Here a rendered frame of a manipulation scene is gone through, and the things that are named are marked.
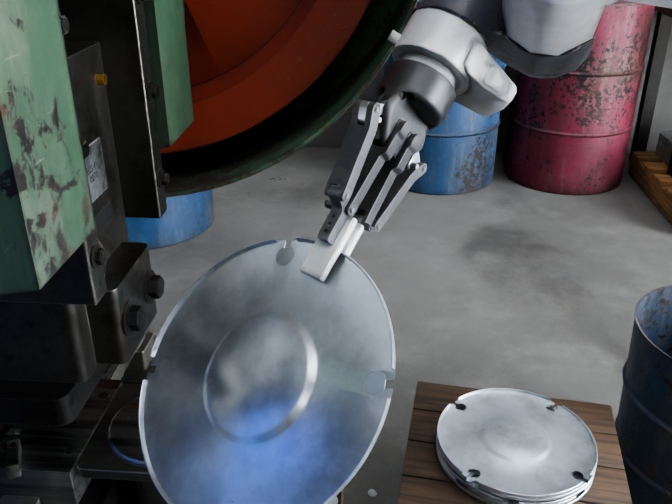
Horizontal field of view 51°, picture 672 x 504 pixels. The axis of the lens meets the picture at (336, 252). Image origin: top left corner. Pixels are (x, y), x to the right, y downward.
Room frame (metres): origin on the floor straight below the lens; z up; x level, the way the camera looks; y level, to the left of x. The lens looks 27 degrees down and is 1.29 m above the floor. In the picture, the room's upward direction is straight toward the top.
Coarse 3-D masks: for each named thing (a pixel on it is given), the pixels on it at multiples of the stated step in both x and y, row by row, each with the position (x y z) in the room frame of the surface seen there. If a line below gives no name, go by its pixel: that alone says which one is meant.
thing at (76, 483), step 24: (120, 384) 0.67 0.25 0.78; (96, 408) 0.62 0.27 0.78; (24, 432) 0.58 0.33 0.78; (48, 432) 0.58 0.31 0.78; (72, 432) 0.58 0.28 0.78; (0, 456) 0.55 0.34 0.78; (24, 456) 0.55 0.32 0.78; (48, 456) 0.55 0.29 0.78; (72, 456) 0.55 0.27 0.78; (0, 480) 0.53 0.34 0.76; (24, 480) 0.53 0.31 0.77; (48, 480) 0.53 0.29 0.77; (72, 480) 0.53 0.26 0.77
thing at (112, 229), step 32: (96, 64) 0.65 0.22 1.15; (96, 96) 0.64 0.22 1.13; (96, 128) 0.63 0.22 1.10; (96, 160) 0.62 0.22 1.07; (96, 192) 0.61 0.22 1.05; (96, 224) 0.60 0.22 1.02; (128, 256) 0.61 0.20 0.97; (128, 288) 0.57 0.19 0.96; (160, 288) 0.62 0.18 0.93; (0, 320) 0.53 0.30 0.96; (32, 320) 0.53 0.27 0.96; (64, 320) 0.52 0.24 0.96; (96, 320) 0.55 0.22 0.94; (128, 320) 0.55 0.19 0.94; (0, 352) 0.53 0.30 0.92; (32, 352) 0.53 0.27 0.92; (64, 352) 0.52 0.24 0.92; (96, 352) 0.55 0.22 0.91; (128, 352) 0.55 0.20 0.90
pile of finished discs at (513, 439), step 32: (448, 416) 1.08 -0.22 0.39; (480, 416) 1.08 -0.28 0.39; (512, 416) 1.07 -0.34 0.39; (544, 416) 1.08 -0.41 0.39; (576, 416) 1.07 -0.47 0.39; (448, 448) 0.99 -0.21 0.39; (480, 448) 0.99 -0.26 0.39; (512, 448) 0.98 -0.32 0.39; (544, 448) 0.98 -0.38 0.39; (576, 448) 0.99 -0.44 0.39; (480, 480) 0.91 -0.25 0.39; (512, 480) 0.91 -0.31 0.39; (544, 480) 0.91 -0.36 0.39; (576, 480) 0.91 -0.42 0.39
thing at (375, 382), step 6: (372, 372) 0.51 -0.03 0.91; (378, 372) 0.51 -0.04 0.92; (366, 378) 0.51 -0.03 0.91; (372, 378) 0.50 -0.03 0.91; (378, 378) 0.50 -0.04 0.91; (384, 378) 0.50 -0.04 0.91; (366, 384) 0.50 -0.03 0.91; (372, 384) 0.50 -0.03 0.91; (378, 384) 0.50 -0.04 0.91; (384, 384) 0.50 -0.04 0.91; (366, 390) 0.50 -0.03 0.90; (372, 390) 0.50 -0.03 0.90; (378, 390) 0.49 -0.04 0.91
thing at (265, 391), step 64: (256, 256) 0.66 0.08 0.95; (192, 320) 0.64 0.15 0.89; (256, 320) 0.60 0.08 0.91; (320, 320) 0.57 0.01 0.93; (384, 320) 0.54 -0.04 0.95; (192, 384) 0.58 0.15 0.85; (256, 384) 0.54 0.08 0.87; (320, 384) 0.52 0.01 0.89; (192, 448) 0.52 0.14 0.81; (256, 448) 0.50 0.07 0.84; (320, 448) 0.47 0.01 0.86
